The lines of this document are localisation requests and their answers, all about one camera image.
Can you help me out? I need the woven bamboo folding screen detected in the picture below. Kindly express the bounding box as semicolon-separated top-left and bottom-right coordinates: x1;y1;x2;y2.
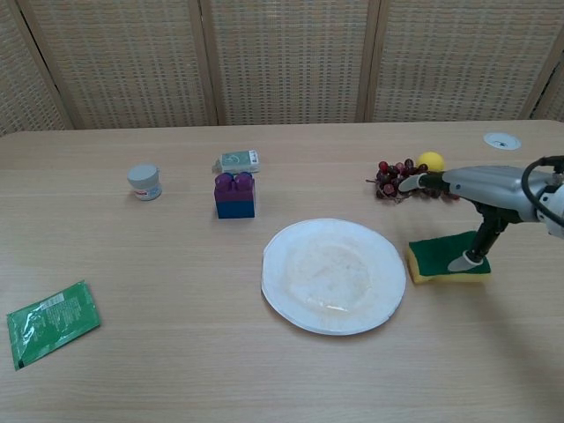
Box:
0;0;564;138

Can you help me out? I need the small jar with grey lid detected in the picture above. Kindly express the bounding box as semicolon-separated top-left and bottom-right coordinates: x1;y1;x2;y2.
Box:
126;163;164;203

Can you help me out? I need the green foil sachet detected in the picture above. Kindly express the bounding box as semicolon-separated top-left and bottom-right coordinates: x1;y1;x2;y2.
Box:
5;279;102;372

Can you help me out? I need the purple toy brick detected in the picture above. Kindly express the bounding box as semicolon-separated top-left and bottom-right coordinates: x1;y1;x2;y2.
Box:
213;172;256;205

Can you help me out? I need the blue toy brick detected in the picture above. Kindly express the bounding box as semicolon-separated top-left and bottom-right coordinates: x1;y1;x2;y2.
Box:
215;198;257;220

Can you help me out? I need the small green white box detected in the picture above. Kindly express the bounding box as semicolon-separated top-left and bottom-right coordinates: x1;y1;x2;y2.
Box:
211;149;263;174

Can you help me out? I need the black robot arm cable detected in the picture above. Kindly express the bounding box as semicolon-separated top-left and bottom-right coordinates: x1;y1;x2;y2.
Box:
521;154;564;231

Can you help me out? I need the white round cable grommet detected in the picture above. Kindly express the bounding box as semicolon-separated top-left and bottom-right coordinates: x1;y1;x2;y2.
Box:
482;131;523;152

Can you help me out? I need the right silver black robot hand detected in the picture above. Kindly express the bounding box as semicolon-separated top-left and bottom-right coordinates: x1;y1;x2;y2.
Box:
398;164;550;272

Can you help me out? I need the green yellow sponge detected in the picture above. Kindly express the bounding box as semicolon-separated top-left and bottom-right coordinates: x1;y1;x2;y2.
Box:
407;229;494;286

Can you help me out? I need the white round plate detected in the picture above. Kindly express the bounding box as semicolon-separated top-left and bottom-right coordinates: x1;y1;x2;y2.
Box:
260;217;407;337

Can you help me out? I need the yellow ball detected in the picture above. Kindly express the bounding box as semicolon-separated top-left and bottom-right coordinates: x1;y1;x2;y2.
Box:
416;151;448;174

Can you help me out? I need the dark red grape bunch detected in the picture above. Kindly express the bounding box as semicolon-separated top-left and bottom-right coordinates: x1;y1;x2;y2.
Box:
366;159;462;205

